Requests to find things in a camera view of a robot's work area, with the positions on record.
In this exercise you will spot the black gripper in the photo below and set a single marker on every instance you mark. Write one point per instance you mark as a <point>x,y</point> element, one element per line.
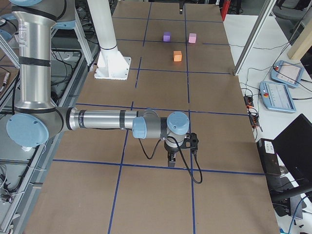
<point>171,152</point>

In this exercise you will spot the orange foam cube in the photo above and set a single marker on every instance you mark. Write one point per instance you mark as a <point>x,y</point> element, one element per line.
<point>177,56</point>

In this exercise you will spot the brown paper table cover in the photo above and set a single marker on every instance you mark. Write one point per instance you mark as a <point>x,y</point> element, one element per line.
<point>111,174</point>

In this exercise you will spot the black power strip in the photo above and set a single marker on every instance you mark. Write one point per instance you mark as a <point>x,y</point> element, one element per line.
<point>248,99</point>

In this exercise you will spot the black laptop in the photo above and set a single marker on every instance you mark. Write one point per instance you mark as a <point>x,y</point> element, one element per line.
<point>293,146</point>

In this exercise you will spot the near blue teach pendant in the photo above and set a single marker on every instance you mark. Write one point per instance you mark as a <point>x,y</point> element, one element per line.
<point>276,97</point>

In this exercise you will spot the blue teach pendant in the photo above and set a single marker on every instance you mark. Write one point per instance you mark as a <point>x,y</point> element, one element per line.
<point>287,73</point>
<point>276,97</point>

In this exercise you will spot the purple foam cube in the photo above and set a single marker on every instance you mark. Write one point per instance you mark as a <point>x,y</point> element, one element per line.
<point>166,36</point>

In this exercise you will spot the pink foam cube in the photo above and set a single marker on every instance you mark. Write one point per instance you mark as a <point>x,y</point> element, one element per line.
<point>192,38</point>

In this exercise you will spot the far blue teach pendant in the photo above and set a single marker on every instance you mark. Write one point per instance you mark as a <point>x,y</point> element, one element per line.
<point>287,73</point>

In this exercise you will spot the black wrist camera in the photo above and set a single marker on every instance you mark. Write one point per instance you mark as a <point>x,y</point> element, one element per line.
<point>191,141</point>

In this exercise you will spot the aluminium side frame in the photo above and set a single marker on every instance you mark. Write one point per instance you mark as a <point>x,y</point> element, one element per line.
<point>36,119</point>

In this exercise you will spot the aluminium frame post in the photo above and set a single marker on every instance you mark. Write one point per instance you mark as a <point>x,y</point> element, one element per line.
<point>259,23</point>

